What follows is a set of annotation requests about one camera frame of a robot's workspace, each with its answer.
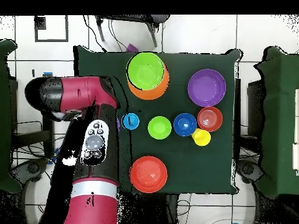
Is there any large orange plastic bowl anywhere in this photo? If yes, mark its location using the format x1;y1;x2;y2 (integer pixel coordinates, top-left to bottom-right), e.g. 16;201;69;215
127;62;171;101

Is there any small purple object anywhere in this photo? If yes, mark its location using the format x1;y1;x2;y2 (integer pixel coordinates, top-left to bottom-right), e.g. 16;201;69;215
125;43;140;53

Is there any large green plastic bowl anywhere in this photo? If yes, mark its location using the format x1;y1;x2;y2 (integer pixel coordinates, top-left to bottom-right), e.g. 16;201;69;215
127;52;166;91

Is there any light blue plastic cup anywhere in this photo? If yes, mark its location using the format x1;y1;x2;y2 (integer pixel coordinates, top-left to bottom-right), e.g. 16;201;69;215
121;113;140;131

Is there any tangle of black cables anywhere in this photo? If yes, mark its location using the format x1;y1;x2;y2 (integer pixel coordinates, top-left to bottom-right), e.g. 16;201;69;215
13;134;194;224

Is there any large red plastic bowl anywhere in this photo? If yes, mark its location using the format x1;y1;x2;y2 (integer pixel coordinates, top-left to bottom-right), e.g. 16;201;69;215
129;155;168;194

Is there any black cable with plug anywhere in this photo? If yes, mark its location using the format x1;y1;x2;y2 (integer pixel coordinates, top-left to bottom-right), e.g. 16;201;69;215
83;15;108;53

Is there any black stand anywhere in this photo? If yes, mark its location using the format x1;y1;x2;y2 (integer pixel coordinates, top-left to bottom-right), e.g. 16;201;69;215
233;78;266;152
10;72;56;159

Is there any small red plastic bowl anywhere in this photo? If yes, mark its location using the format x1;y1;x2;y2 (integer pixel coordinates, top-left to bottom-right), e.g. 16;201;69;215
197;106;224;133

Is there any blue plastic bowl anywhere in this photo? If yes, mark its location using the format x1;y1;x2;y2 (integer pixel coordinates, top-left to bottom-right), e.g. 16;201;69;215
173;113;197;137

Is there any small green plastic bowl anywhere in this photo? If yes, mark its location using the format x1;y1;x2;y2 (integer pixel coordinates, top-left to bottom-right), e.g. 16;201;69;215
147;115;173;140

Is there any white box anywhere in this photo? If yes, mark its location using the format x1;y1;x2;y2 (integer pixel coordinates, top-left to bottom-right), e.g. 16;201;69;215
293;88;299;171

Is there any dark green tablecloth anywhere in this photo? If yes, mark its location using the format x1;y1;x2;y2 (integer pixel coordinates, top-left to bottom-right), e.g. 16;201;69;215
73;45;241;195

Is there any dark grey stand base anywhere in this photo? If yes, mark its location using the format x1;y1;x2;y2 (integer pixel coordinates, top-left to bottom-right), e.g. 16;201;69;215
9;157;50;183
235;159;265;184

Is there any grey chair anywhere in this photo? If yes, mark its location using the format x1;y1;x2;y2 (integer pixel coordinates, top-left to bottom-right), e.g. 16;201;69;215
94;15;171;48

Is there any yellow plastic cup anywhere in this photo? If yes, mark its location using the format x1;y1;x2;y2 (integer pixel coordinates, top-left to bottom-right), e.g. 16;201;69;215
191;128;211;147

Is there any green-clothed side table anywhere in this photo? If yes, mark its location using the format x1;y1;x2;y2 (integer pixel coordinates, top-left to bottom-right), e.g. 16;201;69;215
0;38;22;194
253;45;299;200

